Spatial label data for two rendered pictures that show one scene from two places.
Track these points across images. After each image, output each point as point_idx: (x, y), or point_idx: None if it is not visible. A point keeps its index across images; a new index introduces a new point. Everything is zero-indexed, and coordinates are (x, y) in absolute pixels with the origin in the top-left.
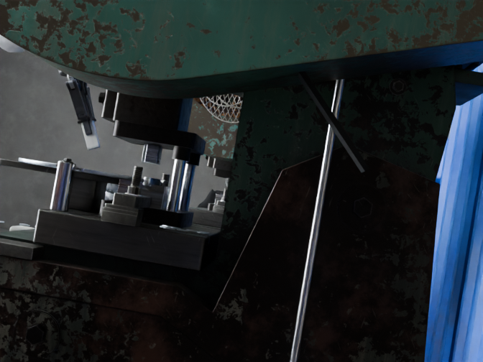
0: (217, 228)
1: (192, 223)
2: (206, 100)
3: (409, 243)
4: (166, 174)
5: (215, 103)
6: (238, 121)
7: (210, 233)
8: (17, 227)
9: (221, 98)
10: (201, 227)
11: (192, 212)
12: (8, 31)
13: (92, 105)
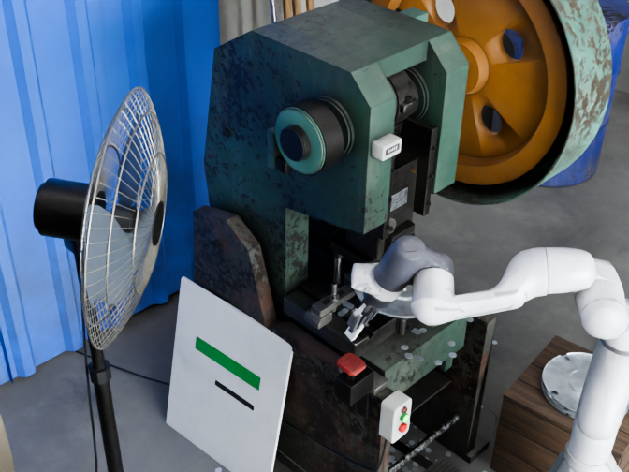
0: (292, 296)
1: (306, 305)
2: (118, 331)
3: None
4: (335, 282)
5: (129, 318)
6: (125, 308)
7: (347, 260)
8: (405, 395)
9: (99, 321)
10: (320, 287)
11: (330, 279)
12: (511, 181)
13: (349, 317)
